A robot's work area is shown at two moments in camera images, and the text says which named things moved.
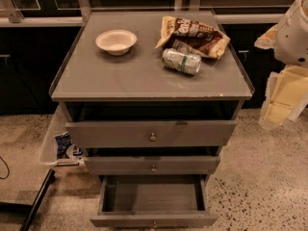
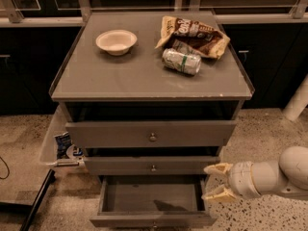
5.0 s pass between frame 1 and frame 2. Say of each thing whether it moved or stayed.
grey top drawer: stayed
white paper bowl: stayed
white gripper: moved
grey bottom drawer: stayed
